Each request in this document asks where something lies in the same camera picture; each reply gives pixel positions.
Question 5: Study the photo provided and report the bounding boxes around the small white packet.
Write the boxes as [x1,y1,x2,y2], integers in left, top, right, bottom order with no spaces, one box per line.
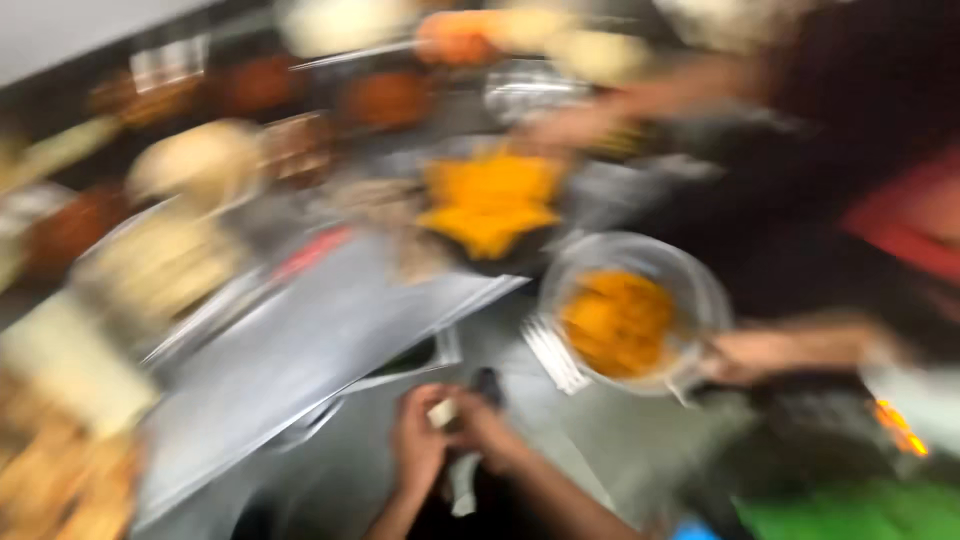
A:
[427,397,460,430]

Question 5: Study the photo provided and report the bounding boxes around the green cloth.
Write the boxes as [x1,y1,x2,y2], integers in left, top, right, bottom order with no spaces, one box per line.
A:
[733,478,960,540]

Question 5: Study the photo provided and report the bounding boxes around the container of orange food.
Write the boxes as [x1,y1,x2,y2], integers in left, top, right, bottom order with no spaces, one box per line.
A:
[414,10,502,67]

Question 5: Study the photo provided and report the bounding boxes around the bundle of white forks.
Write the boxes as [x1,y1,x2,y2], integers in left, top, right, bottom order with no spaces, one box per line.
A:
[519,313,594,396]

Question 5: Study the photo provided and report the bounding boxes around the container of brown sauce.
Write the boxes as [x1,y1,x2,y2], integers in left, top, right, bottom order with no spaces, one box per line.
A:
[261,111,337,187]
[339,71,438,130]
[213,54,303,115]
[21,186,130,280]

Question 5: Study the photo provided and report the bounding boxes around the empty steel bowl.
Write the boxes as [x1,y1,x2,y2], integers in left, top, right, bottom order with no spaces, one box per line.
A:
[482,60,595,127]

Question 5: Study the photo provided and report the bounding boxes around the container of pale white food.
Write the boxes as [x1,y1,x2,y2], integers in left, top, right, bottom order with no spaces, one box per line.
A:
[0,291,160,440]

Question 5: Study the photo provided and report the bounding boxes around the steel tray of beige food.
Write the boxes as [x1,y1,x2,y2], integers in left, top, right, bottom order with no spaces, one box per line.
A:
[69,211,250,342]

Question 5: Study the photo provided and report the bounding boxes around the grey white cloth strip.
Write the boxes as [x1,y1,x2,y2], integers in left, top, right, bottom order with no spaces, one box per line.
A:
[447,450,483,519]

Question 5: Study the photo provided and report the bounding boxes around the orange burner flame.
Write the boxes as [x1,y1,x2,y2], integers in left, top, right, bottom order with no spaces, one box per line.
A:
[872,397,931,459]

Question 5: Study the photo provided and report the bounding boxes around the tray of golden fried food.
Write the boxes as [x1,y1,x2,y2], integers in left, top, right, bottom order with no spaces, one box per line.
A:
[0,375,145,540]

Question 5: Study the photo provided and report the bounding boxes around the bowl of beige food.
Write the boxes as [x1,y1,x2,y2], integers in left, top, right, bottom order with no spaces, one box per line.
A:
[126,118,265,213]

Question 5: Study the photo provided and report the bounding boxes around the black plate of yellow food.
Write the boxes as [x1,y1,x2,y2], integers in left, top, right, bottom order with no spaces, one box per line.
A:
[411,144,575,279]

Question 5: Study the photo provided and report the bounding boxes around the bowl of white cream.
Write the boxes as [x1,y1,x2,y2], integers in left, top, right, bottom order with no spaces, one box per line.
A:
[276,0,421,60]

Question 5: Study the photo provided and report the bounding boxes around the person's left hand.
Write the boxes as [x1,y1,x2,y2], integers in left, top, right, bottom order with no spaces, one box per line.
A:
[390,384,455,501]

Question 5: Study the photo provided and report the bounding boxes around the person's right hand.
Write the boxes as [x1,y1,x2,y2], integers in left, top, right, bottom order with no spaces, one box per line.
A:
[447,390,536,478]

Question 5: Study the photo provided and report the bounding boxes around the dark cooking pan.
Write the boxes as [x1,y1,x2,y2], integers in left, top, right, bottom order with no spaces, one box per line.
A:
[686,375,905,500]

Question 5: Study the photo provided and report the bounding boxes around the large flat steel lid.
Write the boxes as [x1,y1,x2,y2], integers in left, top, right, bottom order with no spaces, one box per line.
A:
[133,225,530,530]

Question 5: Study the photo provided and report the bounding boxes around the clear bowl of orange food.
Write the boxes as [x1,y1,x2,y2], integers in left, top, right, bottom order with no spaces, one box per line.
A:
[537,231,735,399]

